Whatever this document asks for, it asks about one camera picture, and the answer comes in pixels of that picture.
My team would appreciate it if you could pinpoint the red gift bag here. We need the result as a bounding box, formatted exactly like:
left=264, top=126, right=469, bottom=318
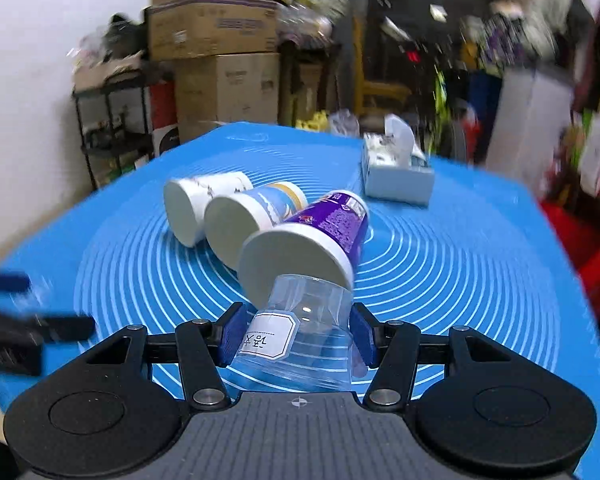
left=541, top=200, right=600, bottom=318

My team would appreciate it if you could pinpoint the purple paper cup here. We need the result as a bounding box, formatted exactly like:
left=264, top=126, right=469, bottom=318
left=237, top=190, right=370, bottom=309

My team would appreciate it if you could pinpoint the blue yellow paper cup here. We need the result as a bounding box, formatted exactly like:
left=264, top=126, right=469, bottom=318
left=204, top=181, right=309, bottom=271

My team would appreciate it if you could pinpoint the black metal shelf rack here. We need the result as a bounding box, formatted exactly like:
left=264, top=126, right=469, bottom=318
left=71, top=68, right=155, bottom=192

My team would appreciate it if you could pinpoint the white tissue box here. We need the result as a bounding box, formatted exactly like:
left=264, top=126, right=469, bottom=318
left=361, top=114, right=434, bottom=207

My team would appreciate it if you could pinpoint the wooden chair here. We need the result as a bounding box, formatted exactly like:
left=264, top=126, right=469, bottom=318
left=352, top=14, right=412, bottom=117

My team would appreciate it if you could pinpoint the clear plastic cup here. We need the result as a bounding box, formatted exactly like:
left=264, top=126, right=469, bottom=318
left=232, top=274, right=368, bottom=392

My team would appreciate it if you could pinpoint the blue silicone baking mat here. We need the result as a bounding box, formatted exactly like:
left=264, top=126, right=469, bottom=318
left=0, top=122, right=600, bottom=479

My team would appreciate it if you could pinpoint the white chest freezer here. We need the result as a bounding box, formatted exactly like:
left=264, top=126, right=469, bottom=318
left=484, top=68, right=573, bottom=197

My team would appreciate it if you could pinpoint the open top cardboard box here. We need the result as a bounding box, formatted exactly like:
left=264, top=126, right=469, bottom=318
left=146, top=0, right=287, bottom=61

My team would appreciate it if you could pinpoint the black green bicycle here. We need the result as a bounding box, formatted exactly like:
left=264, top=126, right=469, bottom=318
left=407, top=42, right=479, bottom=164

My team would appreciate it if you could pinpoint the yellow oil jug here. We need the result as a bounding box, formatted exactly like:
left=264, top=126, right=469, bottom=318
left=296, top=110, right=330, bottom=132

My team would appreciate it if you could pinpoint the white patterned paper cup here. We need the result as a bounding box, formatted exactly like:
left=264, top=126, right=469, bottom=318
left=163, top=171, right=253, bottom=247

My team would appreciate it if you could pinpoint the large lower cardboard box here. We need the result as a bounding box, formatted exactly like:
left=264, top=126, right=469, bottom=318
left=174, top=53, right=279, bottom=143

